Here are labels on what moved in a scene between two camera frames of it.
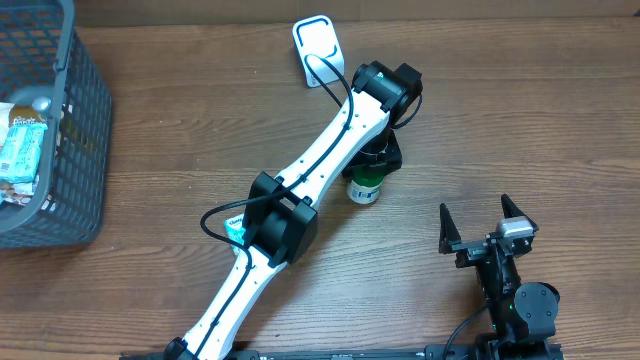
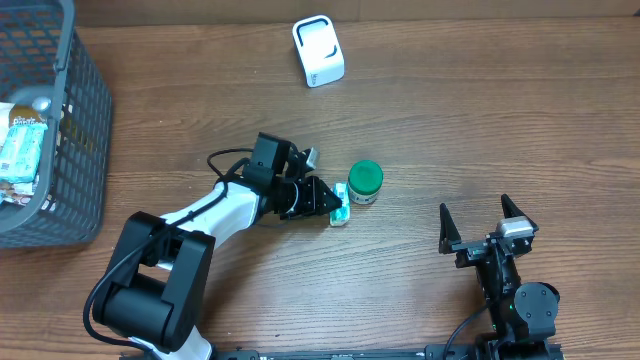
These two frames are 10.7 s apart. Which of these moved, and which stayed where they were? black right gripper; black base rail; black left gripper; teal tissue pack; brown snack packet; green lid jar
Moved: black left gripper; teal tissue pack
Stayed: black base rail; brown snack packet; black right gripper; green lid jar
